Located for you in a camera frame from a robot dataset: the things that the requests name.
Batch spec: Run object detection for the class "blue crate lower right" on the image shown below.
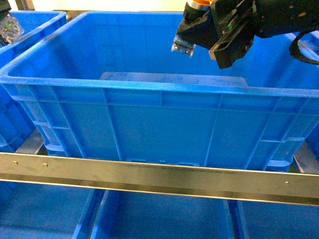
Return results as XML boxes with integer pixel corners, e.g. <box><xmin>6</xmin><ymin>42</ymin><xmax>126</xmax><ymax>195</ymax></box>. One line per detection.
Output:
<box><xmin>228</xmin><ymin>200</ymin><xmax>319</xmax><ymax>239</ymax></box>

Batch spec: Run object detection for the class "red push button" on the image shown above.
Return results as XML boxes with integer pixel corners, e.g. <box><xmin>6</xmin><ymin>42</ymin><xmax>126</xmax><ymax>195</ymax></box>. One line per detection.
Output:
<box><xmin>0</xmin><ymin>11</ymin><xmax>24</xmax><ymax>47</ymax></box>

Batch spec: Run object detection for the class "blue crate at right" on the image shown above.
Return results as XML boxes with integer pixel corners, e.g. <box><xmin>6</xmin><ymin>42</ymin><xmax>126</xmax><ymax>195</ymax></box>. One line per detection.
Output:
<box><xmin>289</xmin><ymin>29</ymin><xmax>319</xmax><ymax>172</ymax></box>

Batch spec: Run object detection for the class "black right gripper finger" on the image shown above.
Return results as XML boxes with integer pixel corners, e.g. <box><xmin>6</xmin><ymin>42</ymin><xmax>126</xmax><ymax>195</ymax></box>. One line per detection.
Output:
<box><xmin>176</xmin><ymin>1</ymin><xmax>219</xmax><ymax>47</ymax></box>

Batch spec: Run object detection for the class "blue crate lower left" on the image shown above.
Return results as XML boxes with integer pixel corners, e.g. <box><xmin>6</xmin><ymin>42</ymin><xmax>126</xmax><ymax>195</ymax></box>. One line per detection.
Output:
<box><xmin>0</xmin><ymin>181</ymin><xmax>103</xmax><ymax>239</ymax></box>

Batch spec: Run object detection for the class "blue crate lower middle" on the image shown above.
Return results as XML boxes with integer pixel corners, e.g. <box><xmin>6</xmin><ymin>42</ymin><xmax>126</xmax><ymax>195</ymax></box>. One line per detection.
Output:
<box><xmin>90</xmin><ymin>191</ymin><xmax>234</xmax><ymax>239</ymax></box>

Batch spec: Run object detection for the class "blue crate at left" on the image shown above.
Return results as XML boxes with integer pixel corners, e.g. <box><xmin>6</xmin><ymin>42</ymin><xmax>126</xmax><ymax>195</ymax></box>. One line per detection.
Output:
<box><xmin>0</xmin><ymin>10</ymin><xmax>68</xmax><ymax>153</ymax></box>

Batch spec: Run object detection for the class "metal shelf rail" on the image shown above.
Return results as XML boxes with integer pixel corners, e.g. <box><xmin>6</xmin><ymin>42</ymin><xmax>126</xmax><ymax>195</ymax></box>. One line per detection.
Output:
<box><xmin>0</xmin><ymin>153</ymin><xmax>319</xmax><ymax>206</ymax></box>

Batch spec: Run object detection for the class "large blue plastic crate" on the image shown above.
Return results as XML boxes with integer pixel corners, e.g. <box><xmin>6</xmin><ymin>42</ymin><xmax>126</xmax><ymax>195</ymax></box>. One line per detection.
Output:
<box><xmin>0</xmin><ymin>11</ymin><xmax>319</xmax><ymax>170</ymax></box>

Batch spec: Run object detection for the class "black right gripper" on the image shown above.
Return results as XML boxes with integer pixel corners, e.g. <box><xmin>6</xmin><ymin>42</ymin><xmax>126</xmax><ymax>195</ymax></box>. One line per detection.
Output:
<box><xmin>209</xmin><ymin>0</ymin><xmax>319</xmax><ymax>69</ymax></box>

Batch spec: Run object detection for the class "yellow push button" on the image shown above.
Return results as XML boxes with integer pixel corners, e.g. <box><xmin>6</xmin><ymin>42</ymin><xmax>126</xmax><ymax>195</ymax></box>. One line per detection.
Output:
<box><xmin>171</xmin><ymin>0</ymin><xmax>212</xmax><ymax>58</ymax></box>

